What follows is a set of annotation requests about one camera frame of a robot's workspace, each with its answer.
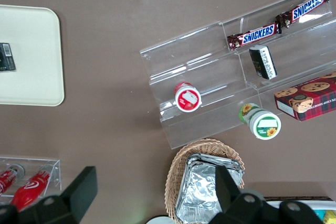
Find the small black gum box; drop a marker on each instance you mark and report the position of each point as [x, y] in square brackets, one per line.
[6, 57]

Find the red Coca-Cola bottle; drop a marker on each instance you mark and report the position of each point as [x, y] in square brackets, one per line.
[9, 180]
[30, 188]

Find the stacked aluminium foil trays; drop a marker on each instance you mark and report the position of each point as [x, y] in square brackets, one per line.
[199, 187]

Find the clear acrylic bottle rack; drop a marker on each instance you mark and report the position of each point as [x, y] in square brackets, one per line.
[56, 176]

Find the yellow snack packet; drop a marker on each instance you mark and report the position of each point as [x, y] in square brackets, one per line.
[331, 218]

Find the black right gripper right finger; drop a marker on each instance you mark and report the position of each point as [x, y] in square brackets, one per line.
[227, 192]

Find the small black white box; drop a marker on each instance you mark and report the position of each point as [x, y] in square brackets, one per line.
[263, 62]

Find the oval tan wicker basket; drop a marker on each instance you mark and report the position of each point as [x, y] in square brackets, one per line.
[178, 166]

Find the Snickers chocolate bar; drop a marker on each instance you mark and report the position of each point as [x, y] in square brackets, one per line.
[307, 7]
[257, 35]

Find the red tartan cookie box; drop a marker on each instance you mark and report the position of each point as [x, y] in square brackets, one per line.
[312, 98]

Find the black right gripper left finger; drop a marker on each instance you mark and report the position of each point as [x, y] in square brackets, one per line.
[78, 195]

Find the clear acrylic stepped shelf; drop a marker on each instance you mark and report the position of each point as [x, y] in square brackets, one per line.
[199, 58]

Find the beige plastic serving tray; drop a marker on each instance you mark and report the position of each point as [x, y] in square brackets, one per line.
[31, 51]

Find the green sunflower lid cup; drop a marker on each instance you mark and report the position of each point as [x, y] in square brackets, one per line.
[265, 124]

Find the red strawberry lid cup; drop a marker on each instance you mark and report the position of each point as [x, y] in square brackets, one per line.
[188, 99]

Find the white rectangular snack tray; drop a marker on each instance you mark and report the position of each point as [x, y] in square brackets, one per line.
[323, 205]

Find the teal snack packet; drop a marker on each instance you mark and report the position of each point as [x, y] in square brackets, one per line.
[319, 216]

